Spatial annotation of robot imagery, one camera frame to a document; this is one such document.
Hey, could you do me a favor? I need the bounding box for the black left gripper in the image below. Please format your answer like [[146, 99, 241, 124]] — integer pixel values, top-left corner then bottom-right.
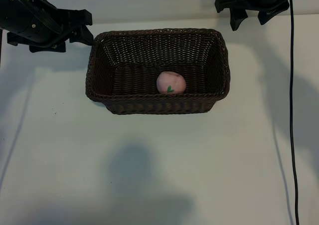
[[6, 0, 95, 53]]

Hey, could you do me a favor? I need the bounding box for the pink peach with green leaf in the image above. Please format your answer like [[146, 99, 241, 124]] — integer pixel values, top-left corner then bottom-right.
[[156, 71, 186, 95]]

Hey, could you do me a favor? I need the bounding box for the brown wicker basket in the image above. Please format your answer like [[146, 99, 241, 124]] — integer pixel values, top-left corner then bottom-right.
[[85, 28, 230, 115]]

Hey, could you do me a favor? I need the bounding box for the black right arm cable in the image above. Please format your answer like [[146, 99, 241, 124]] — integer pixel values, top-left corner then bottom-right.
[[288, 0, 300, 225]]

